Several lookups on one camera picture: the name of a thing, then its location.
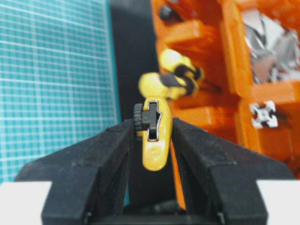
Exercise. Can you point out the pile of metal corner brackets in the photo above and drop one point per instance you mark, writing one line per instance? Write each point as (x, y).
(274, 50)

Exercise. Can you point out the orange container rack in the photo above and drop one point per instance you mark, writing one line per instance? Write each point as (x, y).
(213, 37)

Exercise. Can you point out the yellow utility cutter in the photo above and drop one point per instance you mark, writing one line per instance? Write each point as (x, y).
(153, 124)

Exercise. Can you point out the black handled tool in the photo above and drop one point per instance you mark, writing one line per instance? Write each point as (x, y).
(169, 15)

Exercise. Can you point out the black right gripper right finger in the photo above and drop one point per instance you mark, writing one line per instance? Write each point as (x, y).
(219, 176)

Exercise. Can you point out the large yellow black screwdriver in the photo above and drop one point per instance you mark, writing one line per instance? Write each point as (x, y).
(167, 86)

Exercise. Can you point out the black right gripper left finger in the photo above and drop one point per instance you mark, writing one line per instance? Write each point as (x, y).
(89, 179)

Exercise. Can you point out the small yellow black screwdriver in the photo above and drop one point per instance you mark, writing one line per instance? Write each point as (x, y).
(179, 65)

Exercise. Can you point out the green cutting mat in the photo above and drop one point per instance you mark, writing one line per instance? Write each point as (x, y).
(58, 78)

